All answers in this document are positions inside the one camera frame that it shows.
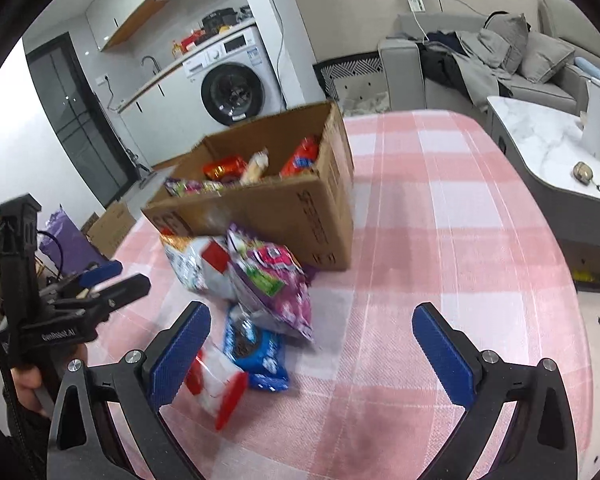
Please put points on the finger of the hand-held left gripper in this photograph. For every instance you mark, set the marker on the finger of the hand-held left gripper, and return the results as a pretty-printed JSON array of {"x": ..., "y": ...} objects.
[
  {"x": 125, "y": 287},
  {"x": 102, "y": 272}
]

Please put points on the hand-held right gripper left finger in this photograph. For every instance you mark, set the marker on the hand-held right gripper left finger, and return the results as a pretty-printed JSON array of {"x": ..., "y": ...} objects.
[{"x": 180, "y": 355}]

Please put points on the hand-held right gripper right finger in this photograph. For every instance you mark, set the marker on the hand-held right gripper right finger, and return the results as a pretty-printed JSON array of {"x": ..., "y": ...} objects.
[{"x": 445, "y": 355}]

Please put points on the white and red snack packet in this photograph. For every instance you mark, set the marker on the white and red snack packet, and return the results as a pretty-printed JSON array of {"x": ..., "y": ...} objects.
[{"x": 190, "y": 265}]

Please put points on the blue cookie packet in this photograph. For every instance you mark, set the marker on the blue cookie packet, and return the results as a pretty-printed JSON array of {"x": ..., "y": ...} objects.
[{"x": 252, "y": 355}]

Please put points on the purple snack packet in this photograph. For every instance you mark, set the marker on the purple snack packet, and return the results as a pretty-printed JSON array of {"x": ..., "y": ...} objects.
[{"x": 275, "y": 290}]

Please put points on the purple and green packet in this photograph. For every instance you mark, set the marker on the purple and green packet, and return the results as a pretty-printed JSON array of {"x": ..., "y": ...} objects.
[{"x": 190, "y": 187}]

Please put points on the brown cardboard box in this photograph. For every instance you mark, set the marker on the brown cardboard box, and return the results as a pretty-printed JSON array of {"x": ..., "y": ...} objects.
[{"x": 290, "y": 220}]

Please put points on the person's left hand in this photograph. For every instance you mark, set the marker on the person's left hand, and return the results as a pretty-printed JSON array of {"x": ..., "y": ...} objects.
[{"x": 26, "y": 385}]

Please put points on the purple bag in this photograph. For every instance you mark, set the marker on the purple bag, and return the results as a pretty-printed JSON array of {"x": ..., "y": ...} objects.
[{"x": 72, "y": 245}]

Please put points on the small cardboard box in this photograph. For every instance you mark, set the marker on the small cardboard box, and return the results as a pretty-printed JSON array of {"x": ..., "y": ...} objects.
[{"x": 112, "y": 227}]

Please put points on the stick vacuum cleaner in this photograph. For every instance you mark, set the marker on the stick vacuum cleaner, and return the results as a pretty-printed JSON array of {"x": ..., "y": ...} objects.
[{"x": 140, "y": 167}]

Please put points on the pink checked tablecloth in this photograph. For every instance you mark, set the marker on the pink checked tablecloth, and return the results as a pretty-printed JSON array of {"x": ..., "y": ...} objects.
[{"x": 455, "y": 235}]

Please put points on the black glass door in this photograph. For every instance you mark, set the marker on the black glass door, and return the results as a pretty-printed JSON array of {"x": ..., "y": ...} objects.
[{"x": 75, "y": 120}]

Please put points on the white base cabinets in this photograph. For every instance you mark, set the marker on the white base cabinets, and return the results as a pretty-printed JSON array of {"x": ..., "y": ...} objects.
[{"x": 155, "y": 120}]

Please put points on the kitchen faucet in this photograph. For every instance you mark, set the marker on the kitchen faucet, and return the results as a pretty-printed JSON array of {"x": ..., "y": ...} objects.
[{"x": 152, "y": 62}]

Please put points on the white washing machine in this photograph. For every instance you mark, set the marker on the white washing machine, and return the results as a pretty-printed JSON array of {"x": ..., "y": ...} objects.
[{"x": 240, "y": 90}]

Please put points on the small metal object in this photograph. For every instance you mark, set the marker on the small metal object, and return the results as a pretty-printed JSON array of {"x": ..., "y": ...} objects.
[{"x": 582, "y": 171}]

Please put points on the yellow bottle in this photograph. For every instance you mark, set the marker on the yellow bottle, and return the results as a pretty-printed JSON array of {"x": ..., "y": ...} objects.
[{"x": 176, "y": 50}]

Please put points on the marble coffee table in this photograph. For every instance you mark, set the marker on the marble coffee table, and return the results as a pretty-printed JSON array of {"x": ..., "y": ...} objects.
[{"x": 535, "y": 135}]

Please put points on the red box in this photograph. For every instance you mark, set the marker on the red box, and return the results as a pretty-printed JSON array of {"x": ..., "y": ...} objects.
[{"x": 194, "y": 40}]

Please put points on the black rice cooker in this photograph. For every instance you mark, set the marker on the black rice cooker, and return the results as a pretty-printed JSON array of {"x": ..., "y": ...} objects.
[{"x": 220, "y": 19}]

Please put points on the white appliance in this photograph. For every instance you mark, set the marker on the white appliance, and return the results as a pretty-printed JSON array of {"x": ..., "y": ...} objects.
[{"x": 597, "y": 120}]

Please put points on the grey sofa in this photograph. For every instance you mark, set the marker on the grey sofa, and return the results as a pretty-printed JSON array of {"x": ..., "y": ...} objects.
[{"x": 402, "y": 75}]

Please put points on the grey coat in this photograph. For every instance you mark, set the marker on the grey coat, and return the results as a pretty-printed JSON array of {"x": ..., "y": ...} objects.
[{"x": 475, "y": 70}]

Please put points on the black patterned basket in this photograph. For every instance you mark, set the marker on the black patterned basket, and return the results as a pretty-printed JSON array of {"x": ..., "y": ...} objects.
[{"x": 350, "y": 67}]

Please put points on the grey cushion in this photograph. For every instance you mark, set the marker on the grey cushion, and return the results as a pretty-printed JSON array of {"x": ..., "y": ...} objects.
[
  {"x": 510, "y": 40},
  {"x": 547, "y": 57}
]

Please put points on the white wall cabinets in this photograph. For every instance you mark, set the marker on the white wall cabinets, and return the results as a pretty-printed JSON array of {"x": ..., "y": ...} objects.
[{"x": 115, "y": 15}]

